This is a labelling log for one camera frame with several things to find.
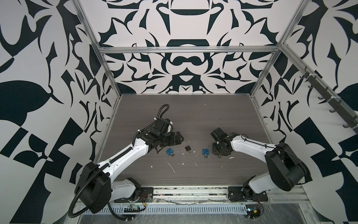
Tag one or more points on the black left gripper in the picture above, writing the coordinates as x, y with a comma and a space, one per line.
173, 141

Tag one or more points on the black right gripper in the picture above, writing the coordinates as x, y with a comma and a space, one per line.
215, 152

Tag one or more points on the blue padlock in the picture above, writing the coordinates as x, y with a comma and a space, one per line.
206, 151
170, 152

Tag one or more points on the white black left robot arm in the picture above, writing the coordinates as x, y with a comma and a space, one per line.
97, 187

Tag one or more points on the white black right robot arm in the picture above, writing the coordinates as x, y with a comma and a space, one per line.
285, 169

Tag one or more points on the black padlock middle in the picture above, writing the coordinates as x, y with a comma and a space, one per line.
188, 147

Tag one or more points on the right green circuit board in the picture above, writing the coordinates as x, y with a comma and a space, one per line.
253, 212

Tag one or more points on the green circuit board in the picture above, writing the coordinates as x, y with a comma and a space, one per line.
135, 209
253, 212

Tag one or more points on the left green circuit board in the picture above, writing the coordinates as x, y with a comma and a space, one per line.
135, 209

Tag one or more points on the white slotted cable duct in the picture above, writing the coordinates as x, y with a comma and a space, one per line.
176, 209

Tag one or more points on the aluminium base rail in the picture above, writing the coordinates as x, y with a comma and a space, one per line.
212, 193

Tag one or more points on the grey wall hook rail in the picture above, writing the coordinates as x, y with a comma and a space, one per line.
336, 102

